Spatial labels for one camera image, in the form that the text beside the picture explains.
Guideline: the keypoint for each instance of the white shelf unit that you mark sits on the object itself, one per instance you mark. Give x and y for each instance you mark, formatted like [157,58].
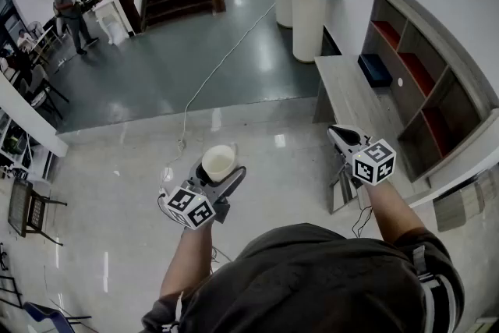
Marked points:
[15,144]

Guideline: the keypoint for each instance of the white partition ledge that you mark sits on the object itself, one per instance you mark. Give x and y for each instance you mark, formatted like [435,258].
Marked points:
[27,117]

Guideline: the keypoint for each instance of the white cup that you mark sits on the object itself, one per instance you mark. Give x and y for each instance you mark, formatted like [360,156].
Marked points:
[218,164]

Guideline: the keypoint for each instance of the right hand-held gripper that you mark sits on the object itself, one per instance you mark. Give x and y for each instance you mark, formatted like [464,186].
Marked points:
[374,164]

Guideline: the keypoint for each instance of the person's left forearm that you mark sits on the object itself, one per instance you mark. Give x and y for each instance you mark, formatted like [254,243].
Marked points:
[183,261]

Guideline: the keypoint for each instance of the white side table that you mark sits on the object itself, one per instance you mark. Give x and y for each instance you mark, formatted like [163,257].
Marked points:
[111,21]

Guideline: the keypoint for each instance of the white curved pedestal table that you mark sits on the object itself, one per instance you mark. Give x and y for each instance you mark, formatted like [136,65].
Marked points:
[308,19]

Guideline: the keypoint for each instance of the person's dark shirt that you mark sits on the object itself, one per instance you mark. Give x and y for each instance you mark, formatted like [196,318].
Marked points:
[312,284]

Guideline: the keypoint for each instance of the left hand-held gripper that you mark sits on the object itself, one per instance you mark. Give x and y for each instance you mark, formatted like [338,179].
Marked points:
[187,206]

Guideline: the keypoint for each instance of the person's right forearm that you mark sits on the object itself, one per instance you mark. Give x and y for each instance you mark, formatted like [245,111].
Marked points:
[390,210]

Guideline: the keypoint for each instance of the grey dining chair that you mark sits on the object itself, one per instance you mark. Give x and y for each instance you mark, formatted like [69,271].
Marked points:
[39,86]

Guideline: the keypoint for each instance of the white round hole cover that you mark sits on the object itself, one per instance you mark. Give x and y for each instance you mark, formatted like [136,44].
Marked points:
[399,82]

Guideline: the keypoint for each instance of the grey wooden desk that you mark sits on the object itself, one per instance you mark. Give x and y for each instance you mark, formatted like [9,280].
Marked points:
[347,97]

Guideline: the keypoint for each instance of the black metal chair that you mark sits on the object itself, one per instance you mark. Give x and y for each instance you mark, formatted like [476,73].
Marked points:
[29,210]

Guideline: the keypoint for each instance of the dark blue box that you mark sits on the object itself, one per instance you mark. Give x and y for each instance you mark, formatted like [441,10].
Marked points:
[374,70]

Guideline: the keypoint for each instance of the white power strip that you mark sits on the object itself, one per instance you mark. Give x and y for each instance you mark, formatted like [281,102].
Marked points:
[167,174]

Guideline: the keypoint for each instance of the blue chair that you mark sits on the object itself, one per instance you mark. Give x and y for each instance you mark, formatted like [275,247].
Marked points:
[47,314]

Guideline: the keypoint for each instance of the grey wooden shelf unit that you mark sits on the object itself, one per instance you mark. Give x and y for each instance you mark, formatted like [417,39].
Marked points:
[448,62]

